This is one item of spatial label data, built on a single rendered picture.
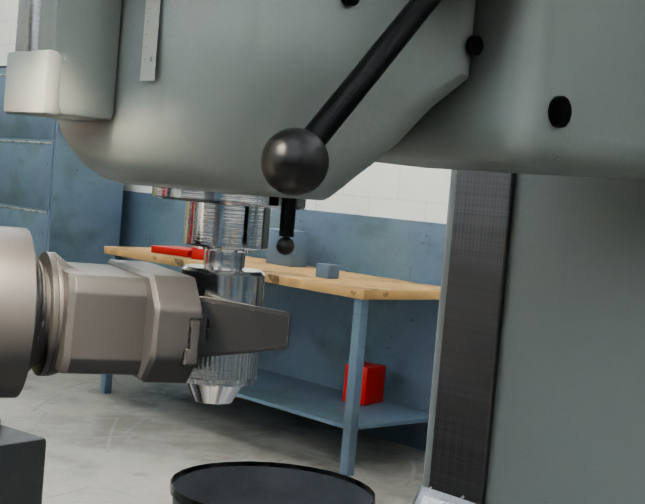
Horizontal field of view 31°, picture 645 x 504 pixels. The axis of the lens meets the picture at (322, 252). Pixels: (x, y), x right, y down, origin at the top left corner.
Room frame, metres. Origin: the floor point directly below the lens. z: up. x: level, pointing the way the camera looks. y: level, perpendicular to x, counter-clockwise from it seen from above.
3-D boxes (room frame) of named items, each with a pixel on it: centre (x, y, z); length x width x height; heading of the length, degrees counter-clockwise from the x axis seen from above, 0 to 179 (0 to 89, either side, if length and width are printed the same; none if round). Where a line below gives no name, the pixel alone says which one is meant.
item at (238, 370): (0.64, 0.05, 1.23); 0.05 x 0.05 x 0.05
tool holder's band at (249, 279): (0.64, 0.05, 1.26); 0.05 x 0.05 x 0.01
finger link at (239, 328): (0.61, 0.04, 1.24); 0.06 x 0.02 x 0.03; 115
